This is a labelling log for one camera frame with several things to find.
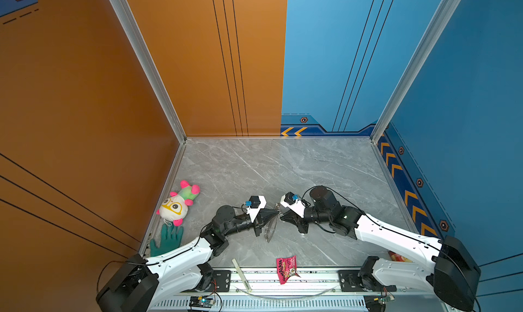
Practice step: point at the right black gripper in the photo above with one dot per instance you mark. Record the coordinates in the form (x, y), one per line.
(297, 220)

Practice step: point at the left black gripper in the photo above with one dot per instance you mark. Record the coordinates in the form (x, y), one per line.
(259, 223)

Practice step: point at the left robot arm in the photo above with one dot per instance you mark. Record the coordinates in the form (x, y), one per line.
(141, 283)

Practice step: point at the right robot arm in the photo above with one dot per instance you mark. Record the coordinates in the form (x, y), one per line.
(441, 266)

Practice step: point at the pink snack packet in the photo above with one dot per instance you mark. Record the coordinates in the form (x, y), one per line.
(286, 268)

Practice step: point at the pink green plush toy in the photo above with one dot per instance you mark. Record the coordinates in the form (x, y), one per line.
(174, 209)

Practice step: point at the red white bandage box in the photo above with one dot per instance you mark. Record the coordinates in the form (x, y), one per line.
(398, 258)

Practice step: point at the left circuit board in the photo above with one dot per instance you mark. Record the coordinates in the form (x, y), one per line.
(201, 303)

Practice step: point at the circuit board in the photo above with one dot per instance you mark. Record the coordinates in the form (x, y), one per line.
(378, 303)
(201, 303)

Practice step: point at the right circuit board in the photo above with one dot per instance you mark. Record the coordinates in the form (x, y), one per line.
(378, 303)

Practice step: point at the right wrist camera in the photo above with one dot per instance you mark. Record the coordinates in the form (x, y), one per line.
(294, 203)

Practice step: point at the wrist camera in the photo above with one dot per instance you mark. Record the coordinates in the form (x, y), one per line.
(254, 206)
(294, 203)

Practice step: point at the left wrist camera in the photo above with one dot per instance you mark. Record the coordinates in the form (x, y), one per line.
(254, 206)

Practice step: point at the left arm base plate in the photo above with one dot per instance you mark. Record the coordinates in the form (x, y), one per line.
(218, 280)

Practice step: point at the aluminium front rail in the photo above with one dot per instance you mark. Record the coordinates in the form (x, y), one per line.
(311, 281)

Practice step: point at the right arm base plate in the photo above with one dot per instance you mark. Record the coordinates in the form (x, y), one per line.
(352, 281)

